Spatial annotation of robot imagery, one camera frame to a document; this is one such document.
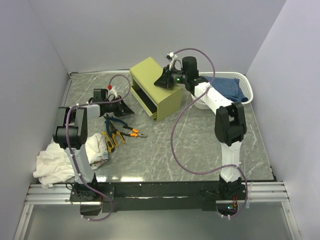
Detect blue handled pliers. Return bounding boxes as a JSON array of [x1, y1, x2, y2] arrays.
[[103, 114, 128, 137]]

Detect green metal drawer cabinet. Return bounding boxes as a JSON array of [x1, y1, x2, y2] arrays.
[[129, 57, 183, 122]]

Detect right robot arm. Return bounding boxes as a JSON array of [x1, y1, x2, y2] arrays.
[[154, 53, 247, 200]]

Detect yellow utility knife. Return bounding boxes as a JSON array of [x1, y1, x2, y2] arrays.
[[101, 131, 115, 153]]

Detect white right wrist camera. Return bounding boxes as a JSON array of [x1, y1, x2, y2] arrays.
[[165, 52, 178, 70]]

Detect white cloth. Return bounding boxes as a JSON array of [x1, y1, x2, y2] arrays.
[[33, 132, 110, 190]]

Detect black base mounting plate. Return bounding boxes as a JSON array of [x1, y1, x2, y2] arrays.
[[69, 181, 247, 213]]

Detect blue checkered cloth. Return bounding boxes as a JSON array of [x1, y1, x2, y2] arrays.
[[211, 77, 249, 103]]

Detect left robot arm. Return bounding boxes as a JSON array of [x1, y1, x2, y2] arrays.
[[53, 85, 135, 201]]

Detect aluminium frame rail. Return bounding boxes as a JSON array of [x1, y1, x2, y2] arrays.
[[24, 181, 289, 205]]

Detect yellow black pliers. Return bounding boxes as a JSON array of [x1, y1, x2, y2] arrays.
[[109, 122, 126, 147]]

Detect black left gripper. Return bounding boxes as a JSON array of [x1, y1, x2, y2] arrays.
[[103, 95, 135, 117]]

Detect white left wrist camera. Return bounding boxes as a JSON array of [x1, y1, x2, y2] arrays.
[[107, 84, 118, 101]]

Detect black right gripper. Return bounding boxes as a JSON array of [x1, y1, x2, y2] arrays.
[[154, 65, 188, 90]]

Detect white plastic basket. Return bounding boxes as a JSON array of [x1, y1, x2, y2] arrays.
[[188, 72, 254, 113]]

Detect orange black pliers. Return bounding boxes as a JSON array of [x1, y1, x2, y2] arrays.
[[121, 125, 147, 138]]

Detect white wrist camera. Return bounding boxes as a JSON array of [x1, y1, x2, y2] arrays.
[[165, 52, 178, 70], [107, 84, 118, 101]]

